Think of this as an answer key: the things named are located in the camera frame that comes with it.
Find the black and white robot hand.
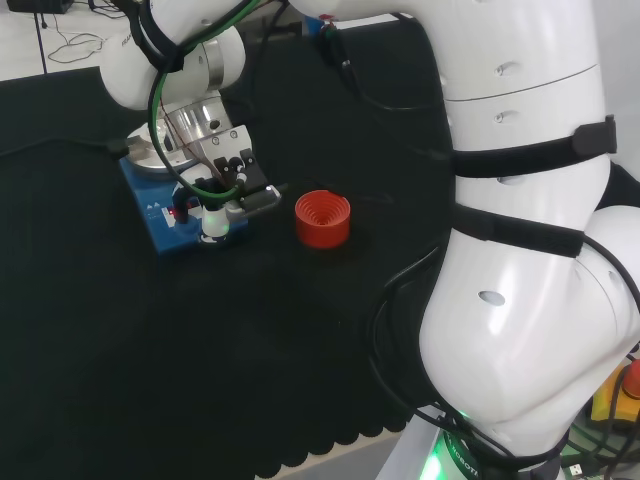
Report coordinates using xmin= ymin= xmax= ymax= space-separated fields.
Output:
xmin=172 ymin=167 xmax=251 ymax=250

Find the heater with blue base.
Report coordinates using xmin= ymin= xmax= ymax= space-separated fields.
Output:
xmin=117 ymin=125 xmax=252 ymax=257

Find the red ribbed plastic cup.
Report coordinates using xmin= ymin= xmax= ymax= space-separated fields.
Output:
xmin=294 ymin=189 xmax=352 ymax=251

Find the black cloth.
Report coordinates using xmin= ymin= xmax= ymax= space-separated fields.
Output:
xmin=0 ymin=19 xmax=640 ymax=480

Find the black box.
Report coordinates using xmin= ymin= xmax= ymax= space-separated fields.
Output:
xmin=9 ymin=0 xmax=74 ymax=16

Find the yellow stop button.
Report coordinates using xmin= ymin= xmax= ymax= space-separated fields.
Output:
xmin=589 ymin=357 xmax=640 ymax=427

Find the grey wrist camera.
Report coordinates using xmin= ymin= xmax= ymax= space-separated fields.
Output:
xmin=238 ymin=182 xmax=289 ymax=219

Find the long black arm cable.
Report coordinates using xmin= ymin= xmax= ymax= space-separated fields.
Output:
xmin=367 ymin=243 xmax=506 ymax=464

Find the black cable with connector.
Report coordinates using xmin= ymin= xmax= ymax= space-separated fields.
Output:
xmin=314 ymin=22 xmax=440 ymax=114

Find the thin black floor cable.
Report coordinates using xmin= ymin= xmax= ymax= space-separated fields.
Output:
xmin=45 ymin=0 xmax=110 ymax=65

